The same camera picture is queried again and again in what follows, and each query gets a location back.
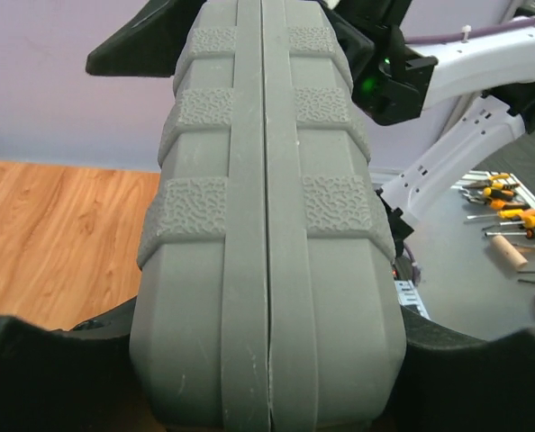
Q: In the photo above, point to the blue slotted cable duct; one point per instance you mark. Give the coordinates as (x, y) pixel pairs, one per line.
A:
(410, 298)

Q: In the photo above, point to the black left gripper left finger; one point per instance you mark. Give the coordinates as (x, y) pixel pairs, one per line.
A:
(71, 380)

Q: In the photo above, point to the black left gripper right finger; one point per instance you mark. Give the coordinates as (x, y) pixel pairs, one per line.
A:
(449, 381)

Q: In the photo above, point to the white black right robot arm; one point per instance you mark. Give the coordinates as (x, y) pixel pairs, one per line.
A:
(491, 59)

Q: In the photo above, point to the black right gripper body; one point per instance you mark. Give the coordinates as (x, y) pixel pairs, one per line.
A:
(390, 80)

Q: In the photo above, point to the grey plastic tool case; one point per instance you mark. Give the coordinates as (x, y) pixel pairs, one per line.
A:
(267, 301)

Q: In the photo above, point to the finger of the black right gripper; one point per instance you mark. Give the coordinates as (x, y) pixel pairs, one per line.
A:
(149, 44)

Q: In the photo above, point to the tools on background bench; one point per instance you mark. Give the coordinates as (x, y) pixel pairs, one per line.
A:
(512, 212)

